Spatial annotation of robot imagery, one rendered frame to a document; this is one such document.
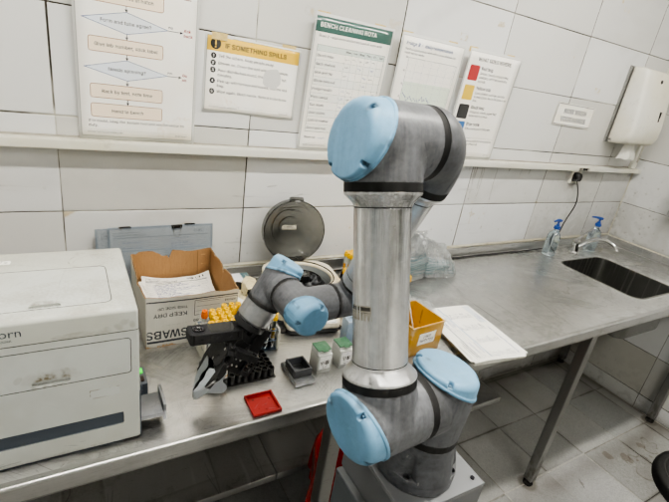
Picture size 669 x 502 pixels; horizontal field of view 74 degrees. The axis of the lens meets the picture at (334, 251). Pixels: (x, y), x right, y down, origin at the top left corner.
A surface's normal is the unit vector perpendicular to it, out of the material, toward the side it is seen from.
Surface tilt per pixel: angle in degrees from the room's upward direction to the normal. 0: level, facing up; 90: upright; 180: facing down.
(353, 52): 94
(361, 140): 82
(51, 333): 89
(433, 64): 95
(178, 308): 96
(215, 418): 0
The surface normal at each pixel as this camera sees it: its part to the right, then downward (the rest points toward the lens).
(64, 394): 0.49, 0.39
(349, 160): -0.81, -0.04
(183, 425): 0.15, -0.92
